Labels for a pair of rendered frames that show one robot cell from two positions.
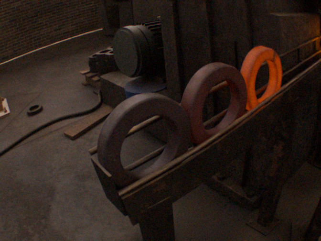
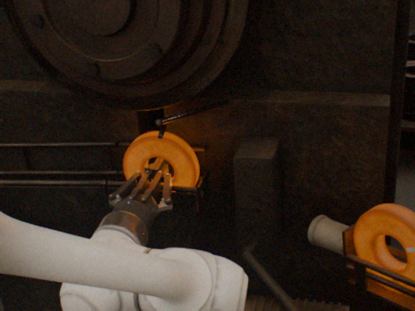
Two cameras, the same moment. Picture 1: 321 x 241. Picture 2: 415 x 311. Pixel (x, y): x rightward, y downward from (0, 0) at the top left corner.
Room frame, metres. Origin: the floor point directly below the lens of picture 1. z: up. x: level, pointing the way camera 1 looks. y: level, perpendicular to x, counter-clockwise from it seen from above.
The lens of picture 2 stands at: (0.40, -1.86, 1.37)
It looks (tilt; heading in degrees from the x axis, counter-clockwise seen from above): 27 degrees down; 50
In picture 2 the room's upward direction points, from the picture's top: 4 degrees counter-clockwise
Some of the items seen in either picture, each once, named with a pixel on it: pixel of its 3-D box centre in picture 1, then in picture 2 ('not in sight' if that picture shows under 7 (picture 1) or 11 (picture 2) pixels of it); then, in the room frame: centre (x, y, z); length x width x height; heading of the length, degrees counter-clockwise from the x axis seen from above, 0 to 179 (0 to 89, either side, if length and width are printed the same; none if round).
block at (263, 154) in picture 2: not in sight; (259, 197); (1.21, -1.06, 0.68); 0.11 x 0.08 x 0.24; 34
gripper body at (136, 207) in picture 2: not in sight; (134, 212); (0.95, -0.99, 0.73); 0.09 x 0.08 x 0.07; 34
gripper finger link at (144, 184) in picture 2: not in sight; (140, 190); (1.00, -0.94, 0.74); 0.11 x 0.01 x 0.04; 35
